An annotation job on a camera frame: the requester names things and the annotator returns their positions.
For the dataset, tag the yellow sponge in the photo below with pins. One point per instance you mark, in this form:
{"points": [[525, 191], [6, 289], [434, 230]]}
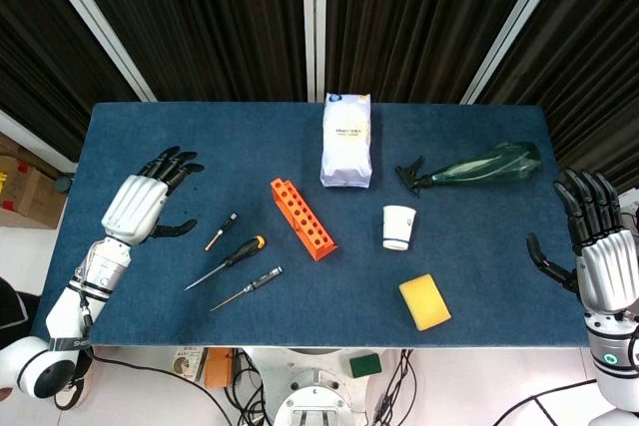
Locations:
{"points": [[424, 302]]}

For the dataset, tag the white robot torso base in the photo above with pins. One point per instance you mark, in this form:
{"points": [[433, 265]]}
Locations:
{"points": [[314, 391]]}

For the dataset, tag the blue felt table cover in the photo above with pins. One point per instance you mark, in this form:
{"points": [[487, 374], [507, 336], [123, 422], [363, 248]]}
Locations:
{"points": [[319, 311]]}

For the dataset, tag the white paper bag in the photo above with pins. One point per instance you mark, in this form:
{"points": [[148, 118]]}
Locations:
{"points": [[346, 146]]}

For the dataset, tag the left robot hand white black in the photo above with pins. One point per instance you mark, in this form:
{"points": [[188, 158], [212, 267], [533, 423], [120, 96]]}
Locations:
{"points": [[132, 206]]}

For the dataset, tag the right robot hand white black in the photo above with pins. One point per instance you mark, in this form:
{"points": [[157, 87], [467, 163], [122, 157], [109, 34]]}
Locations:
{"points": [[606, 266]]}

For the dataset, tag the small orange box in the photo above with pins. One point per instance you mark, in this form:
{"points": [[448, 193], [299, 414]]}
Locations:
{"points": [[218, 368]]}

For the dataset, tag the orange tool holder rack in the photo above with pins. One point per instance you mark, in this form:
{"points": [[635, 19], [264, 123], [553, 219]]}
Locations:
{"points": [[304, 226]]}

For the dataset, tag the black pleated curtain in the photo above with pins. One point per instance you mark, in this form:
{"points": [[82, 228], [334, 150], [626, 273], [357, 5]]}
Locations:
{"points": [[214, 22]]}

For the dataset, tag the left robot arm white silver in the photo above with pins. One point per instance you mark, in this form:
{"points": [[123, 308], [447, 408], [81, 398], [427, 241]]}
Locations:
{"points": [[65, 306]]}

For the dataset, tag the green spray bottle black trigger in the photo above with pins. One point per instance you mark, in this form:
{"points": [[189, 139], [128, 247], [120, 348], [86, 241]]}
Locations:
{"points": [[489, 164]]}

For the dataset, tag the brown cardboard box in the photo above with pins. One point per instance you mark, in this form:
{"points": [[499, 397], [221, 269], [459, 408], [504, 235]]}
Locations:
{"points": [[25, 191]]}

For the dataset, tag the green scouring pad block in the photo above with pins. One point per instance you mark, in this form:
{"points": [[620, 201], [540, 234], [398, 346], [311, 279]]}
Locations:
{"points": [[365, 365]]}

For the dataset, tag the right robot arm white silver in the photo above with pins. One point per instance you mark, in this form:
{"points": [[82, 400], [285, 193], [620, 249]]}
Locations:
{"points": [[609, 346]]}

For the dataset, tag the white frame post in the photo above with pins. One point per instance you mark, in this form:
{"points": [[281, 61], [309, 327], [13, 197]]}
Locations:
{"points": [[519, 22], [313, 22], [95, 22]]}

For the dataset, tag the white paper cup blue stripe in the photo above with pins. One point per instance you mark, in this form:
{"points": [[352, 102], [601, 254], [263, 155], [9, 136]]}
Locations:
{"points": [[398, 226]]}

